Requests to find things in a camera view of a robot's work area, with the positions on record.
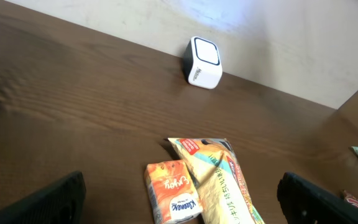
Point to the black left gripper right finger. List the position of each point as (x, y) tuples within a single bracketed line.
[(304, 202)]

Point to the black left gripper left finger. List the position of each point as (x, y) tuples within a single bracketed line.
[(60, 202)]

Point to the red Top chocolate bar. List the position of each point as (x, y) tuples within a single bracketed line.
[(349, 198)]

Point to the large yellow snack bag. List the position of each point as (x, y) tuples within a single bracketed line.
[(220, 183)]

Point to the small orange snack box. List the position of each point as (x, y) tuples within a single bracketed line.
[(172, 193)]

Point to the white barcode scanner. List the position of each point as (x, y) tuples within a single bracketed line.
[(202, 64)]

